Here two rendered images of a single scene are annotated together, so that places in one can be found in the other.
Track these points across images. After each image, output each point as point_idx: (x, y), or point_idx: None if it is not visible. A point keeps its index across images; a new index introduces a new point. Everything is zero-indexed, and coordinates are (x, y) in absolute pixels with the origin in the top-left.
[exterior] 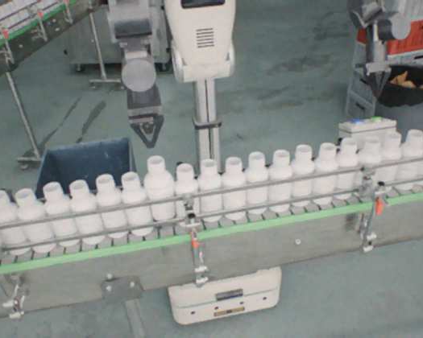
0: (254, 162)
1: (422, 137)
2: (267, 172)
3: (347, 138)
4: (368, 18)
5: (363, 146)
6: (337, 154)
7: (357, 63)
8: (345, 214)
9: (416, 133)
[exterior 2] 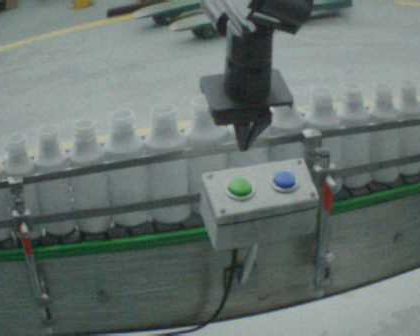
0: None
1: (196, 99)
2: None
3: (323, 94)
4: (269, 17)
5: (297, 103)
6: (337, 115)
7: (290, 92)
8: None
9: (198, 109)
